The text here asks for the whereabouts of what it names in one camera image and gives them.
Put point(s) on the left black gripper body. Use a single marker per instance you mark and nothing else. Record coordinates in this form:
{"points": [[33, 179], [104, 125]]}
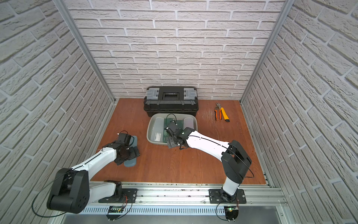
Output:
{"points": [[133, 152]]}

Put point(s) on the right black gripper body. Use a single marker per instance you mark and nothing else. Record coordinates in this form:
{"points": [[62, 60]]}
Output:
{"points": [[172, 142]]}

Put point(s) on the grey-blue pencil case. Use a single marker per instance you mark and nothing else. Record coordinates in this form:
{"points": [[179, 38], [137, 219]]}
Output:
{"points": [[132, 162]]}

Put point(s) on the clear pencil case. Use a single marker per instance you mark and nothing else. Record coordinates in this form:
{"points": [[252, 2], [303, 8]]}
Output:
{"points": [[188, 122], [157, 131]]}

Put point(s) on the dark green translucent pencil case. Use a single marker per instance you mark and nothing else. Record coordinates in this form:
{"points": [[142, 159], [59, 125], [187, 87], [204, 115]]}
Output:
{"points": [[165, 134]]}

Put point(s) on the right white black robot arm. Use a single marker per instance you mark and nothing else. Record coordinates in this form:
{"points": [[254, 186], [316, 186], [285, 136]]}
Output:
{"points": [[235, 160]]}

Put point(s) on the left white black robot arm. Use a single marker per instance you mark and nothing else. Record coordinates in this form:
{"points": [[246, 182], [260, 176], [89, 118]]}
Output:
{"points": [[72, 189]]}

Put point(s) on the grey plastic storage tray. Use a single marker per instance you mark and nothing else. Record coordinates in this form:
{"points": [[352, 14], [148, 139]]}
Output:
{"points": [[167, 115]]}

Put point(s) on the black plastic toolbox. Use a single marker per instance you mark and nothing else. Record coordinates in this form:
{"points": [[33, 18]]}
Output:
{"points": [[171, 99]]}

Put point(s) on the yellow utility knife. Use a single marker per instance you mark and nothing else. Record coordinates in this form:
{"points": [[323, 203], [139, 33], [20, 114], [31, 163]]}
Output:
{"points": [[223, 115]]}

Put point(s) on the left controller board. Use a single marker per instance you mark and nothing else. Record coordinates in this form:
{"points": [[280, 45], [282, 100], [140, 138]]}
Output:
{"points": [[116, 212]]}

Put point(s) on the controller board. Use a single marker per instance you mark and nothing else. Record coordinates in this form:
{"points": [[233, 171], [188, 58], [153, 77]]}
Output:
{"points": [[116, 212], [231, 213]]}

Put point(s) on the right controller board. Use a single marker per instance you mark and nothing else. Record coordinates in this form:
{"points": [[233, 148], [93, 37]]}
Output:
{"points": [[231, 213]]}

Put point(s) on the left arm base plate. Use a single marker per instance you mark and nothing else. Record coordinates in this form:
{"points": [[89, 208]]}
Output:
{"points": [[120, 196]]}

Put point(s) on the orange handled pliers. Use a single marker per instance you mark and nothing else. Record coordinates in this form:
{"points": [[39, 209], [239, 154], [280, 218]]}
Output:
{"points": [[217, 112]]}

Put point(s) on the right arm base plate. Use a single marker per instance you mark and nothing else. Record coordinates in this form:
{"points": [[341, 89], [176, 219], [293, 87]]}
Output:
{"points": [[217, 196]]}

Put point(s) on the aluminium rail frame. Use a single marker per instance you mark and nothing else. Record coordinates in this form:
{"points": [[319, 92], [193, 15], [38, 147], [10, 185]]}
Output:
{"points": [[187, 203]]}

